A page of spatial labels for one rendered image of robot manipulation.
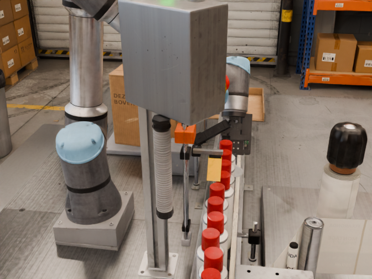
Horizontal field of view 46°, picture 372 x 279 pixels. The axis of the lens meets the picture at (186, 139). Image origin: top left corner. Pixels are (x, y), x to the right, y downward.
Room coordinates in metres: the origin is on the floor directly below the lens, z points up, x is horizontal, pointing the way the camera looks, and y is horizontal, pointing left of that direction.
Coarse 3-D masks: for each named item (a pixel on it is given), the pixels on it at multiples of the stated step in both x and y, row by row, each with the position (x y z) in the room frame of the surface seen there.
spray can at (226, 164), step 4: (224, 160) 0.89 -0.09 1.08; (228, 160) 0.89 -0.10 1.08; (224, 164) 0.87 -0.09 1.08; (228, 164) 0.87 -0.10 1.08; (224, 168) 0.87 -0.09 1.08; (228, 168) 0.87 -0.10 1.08; (232, 176) 0.89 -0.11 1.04; (232, 180) 0.87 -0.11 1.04; (232, 184) 0.87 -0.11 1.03; (232, 188) 0.87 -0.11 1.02; (232, 216) 0.88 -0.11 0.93
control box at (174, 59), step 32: (128, 0) 0.75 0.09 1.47; (160, 0) 0.75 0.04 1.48; (128, 32) 0.75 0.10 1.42; (160, 32) 0.70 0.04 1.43; (192, 32) 0.66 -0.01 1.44; (224, 32) 0.71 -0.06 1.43; (128, 64) 0.76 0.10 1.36; (160, 64) 0.70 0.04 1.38; (192, 64) 0.66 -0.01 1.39; (224, 64) 0.72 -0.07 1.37; (128, 96) 0.76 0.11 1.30; (160, 96) 0.70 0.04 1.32; (192, 96) 0.66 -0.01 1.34; (224, 96) 0.72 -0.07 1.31
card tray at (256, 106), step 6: (252, 90) 1.96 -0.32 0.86; (258, 90) 1.96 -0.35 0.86; (252, 96) 1.94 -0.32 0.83; (258, 96) 1.94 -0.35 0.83; (252, 102) 1.86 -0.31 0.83; (258, 102) 1.86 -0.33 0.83; (252, 108) 1.79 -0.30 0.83; (258, 108) 1.79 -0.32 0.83; (264, 108) 1.71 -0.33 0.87; (252, 114) 1.73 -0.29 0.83; (258, 114) 1.73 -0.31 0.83; (264, 114) 1.66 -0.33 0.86; (252, 120) 1.67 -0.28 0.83; (258, 120) 1.67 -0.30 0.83
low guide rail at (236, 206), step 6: (240, 156) 1.21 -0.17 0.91; (240, 162) 1.18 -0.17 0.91; (234, 198) 0.98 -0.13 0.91; (234, 204) 0.95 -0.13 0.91; (234, 210) 0.93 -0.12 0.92; (234, 216) 0.90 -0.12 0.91; (234, 222) 0.88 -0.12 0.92; (234, 228) 0.85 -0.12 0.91; (234, 234) 0.83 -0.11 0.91; (234, 240) 0.81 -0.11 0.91; (234, 246) 0.79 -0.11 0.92; (234, 252) 0.77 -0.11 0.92; (234, 258) 0.75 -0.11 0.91; (234, 264) 0.73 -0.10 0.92; (234, 270) 0.71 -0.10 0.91; (234, 276) 0.69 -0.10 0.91
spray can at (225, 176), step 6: (222, 174) 0.83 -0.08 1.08; (228, 174) 0.83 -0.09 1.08; (222, 180) 0.81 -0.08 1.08; (228, 180) 0.82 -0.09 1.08; (228, 186) 0.82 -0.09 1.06; (228, 192) 0.82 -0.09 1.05; (228, 198) 0.81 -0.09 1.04; (228, 210) 0.81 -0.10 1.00; (228, 216) 0.81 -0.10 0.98; (228, 222) 0.81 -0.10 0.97; (228, 228) 0.81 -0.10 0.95; (228, 240) 0.81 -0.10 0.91; (228, 246) 0.81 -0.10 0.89
